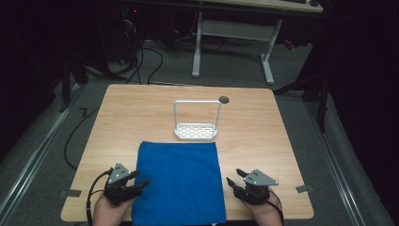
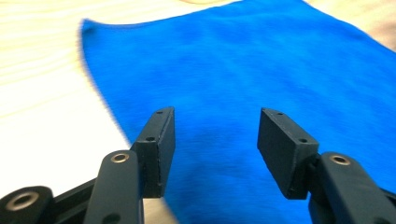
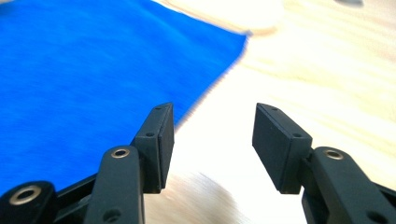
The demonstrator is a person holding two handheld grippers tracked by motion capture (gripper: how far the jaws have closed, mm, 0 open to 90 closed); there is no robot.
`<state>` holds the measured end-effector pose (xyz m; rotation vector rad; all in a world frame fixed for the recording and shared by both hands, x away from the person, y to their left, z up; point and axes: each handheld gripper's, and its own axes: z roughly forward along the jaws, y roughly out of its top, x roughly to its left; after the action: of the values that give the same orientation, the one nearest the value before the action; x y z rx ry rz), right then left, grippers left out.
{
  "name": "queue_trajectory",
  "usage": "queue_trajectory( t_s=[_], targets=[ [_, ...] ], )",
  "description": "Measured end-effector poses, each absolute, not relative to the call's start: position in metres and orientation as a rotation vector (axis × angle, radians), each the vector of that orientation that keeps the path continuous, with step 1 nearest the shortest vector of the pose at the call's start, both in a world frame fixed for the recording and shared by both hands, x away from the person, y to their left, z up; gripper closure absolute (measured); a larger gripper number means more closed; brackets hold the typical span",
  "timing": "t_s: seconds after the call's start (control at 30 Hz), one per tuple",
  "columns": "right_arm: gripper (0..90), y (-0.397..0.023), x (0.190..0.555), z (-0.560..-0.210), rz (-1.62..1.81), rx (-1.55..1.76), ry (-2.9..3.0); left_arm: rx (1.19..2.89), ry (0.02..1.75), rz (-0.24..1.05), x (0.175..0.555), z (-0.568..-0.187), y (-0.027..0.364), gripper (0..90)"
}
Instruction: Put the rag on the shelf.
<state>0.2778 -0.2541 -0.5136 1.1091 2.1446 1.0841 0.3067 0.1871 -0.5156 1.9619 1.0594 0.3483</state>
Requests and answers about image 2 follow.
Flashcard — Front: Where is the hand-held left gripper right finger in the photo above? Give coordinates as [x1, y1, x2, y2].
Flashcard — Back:
[257, 107, 396, 224]

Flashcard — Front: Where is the blue cloth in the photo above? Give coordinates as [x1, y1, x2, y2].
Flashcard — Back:
[79, 0, 396, 224]

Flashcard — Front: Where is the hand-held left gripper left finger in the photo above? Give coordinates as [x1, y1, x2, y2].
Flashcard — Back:
[83, 106, 176, 224]

